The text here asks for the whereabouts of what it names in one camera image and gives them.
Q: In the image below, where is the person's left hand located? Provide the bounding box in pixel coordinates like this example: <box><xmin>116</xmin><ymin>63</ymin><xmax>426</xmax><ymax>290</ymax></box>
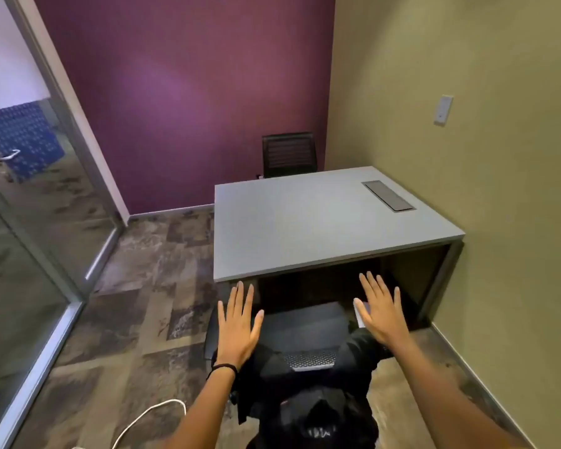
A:
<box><xmin>216</xmin><ymin>281</ymin><xmax>265</xmax><ymax>369</ymax></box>

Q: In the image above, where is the person's right hand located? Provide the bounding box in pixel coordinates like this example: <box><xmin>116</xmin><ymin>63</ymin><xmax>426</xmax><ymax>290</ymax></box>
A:
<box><xmin>353</xmin><ymin>271</ymin><xmax>410</xmax><ymax>348</ymax></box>

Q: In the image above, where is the person's left forearm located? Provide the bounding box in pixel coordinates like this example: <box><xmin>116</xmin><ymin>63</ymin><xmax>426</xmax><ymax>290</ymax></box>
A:
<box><xmin>161</xmin><ymin>365</ymin><xmax>240</xmax><ymax>449</ymax></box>

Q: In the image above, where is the person's right forearm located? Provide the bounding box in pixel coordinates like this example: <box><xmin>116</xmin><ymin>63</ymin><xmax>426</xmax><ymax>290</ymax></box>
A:
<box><xmin>387</xmin><ymin>339</ymin><xmax>536</xmax><ymax>449</ymax></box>

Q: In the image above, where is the black office chair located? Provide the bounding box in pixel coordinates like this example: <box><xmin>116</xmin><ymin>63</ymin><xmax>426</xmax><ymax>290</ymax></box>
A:
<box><xmin>205</xmin><ymin>301</ymin><xmax>384</xmax><ymax>449</ymax></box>

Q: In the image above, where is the black wristband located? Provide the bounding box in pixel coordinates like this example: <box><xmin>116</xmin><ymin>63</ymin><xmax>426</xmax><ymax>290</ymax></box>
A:
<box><xmin>207</xmin><ymin>363</ymin><xmax>239</xmax><ymax>381</ymax></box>

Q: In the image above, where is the grey office desk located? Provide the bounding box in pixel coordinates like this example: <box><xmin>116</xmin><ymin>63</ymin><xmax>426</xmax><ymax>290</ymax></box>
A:
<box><xmin>213</xmin><ymin>166</ymin><xmax>466</xmax><ymax>324</ymax></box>

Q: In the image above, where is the black mesh visitor chair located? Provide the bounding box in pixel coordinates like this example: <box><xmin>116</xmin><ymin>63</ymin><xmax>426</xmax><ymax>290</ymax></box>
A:
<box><xmin>256</xmin><ymin>132</ymin><xmax>319</xmax><ymax>180</ymax></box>

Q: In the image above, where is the glass door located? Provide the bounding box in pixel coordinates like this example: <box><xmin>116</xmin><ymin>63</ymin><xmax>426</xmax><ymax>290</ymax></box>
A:
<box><xmin>0</xmin><ymin>152</ymin><xmax>86</xmax><ymax>449</ymax></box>

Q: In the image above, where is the grey desk cable hatch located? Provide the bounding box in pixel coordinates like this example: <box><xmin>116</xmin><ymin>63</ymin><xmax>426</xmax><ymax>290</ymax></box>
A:
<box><xmin>361</xmin><ymin>180</ymin><xmax>417</xmax><ymax>213</ymax></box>

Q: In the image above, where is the white cable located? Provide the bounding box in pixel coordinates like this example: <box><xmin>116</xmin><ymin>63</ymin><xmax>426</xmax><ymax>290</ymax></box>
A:
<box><xmin>72</xmin><ymin>398</ymin><xmax>188</xmax><ymax>449</ymax></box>

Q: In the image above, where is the white wall switch plate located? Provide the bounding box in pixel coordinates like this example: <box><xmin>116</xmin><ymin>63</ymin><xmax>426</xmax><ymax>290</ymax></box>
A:
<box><xmin>433</xmin><ymin>94</ymin><xmax>454</xmax><ymax>127</ymax></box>

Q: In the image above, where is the aluminium glass partition frame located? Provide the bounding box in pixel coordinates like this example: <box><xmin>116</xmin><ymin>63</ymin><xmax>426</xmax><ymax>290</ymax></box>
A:
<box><xmin>2</xmin><ymin>0</ymin><xmax>131</xmax><ymax>282</ymax></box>

